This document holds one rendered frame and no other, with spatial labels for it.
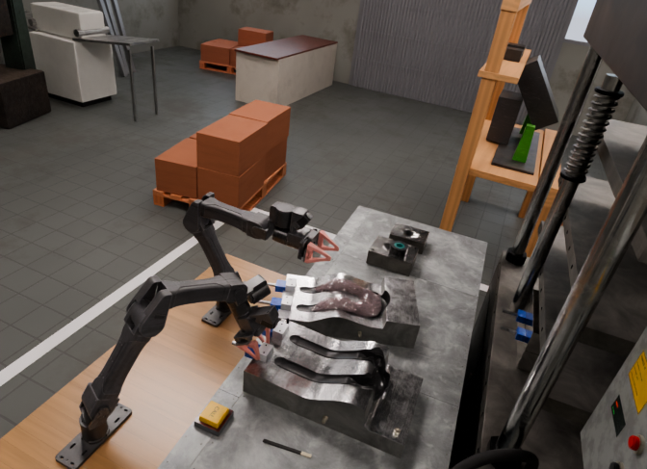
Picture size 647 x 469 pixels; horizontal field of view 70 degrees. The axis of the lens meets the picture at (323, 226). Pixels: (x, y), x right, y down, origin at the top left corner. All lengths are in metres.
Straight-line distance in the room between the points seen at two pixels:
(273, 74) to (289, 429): 5.60
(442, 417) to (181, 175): 2.89
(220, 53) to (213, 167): 4.93
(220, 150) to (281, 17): 5.68
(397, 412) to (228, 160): 2.58
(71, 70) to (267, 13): 4.00
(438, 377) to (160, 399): 0.89
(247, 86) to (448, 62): 3.23
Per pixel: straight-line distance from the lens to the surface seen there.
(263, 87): 6.72
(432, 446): 1.51
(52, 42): 6.57
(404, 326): 1.68
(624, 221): 1.09
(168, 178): 3.96
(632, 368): 1.16
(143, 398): 1.55
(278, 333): 1.54
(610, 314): 1.38
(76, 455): 1.47
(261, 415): 1.48
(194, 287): 1.27
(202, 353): 1.64
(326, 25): 8.69
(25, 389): 2.79
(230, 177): 3.68
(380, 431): 1.42
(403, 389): 1.53
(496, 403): 1.72
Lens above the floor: 1.98
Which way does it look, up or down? 30 degrees down
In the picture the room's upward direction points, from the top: 8 degrees clockwise
